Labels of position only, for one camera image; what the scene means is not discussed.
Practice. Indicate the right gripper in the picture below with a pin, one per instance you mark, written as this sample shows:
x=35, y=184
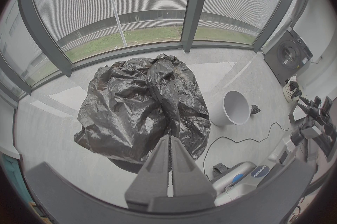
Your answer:
x=316, y=113

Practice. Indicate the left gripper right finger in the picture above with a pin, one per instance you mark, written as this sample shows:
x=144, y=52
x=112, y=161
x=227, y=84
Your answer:
x=187, y=175

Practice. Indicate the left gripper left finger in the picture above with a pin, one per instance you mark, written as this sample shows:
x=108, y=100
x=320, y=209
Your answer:
x=154, y=173

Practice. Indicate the black plastic bag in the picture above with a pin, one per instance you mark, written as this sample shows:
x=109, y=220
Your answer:
x=123, y=107

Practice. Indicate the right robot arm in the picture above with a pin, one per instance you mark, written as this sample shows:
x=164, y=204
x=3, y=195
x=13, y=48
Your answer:
x=325, y=142

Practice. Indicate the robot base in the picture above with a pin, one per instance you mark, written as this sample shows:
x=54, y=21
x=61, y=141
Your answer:
x=234, y=178

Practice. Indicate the crumpled black plastic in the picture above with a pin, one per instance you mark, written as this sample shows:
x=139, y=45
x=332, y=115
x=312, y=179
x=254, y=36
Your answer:
x=255, y=109

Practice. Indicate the white trash bin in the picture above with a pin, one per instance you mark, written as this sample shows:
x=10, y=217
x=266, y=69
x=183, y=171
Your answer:
x=234, y=108

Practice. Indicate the white perforated basket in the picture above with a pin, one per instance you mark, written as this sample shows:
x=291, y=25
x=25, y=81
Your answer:
x=289, y=95

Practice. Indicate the dark grey washing machine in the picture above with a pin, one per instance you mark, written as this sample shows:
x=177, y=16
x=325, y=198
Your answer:
x=288, y=57

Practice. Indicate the blue-green curtain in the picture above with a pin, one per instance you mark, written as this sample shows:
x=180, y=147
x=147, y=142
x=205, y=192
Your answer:
x=11, y=178

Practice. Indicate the window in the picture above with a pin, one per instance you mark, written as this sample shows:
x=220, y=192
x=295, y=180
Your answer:
x=147, y=7

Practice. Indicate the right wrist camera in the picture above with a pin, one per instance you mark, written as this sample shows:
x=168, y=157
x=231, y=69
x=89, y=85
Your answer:
x=328, y=105

